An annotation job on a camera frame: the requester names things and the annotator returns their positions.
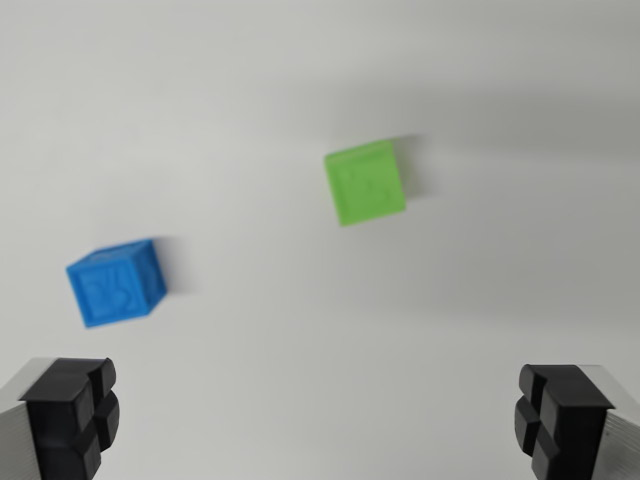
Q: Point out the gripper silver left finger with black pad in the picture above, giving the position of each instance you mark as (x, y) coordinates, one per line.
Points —
(55, 415)

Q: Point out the green rubber toy cube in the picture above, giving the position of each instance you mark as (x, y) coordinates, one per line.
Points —
(365, 182)

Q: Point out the blue rubber toy cube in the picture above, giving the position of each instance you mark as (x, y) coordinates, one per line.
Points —
(112, 287)

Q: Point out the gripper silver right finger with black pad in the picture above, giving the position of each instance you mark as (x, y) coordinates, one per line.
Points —
(575, 420)

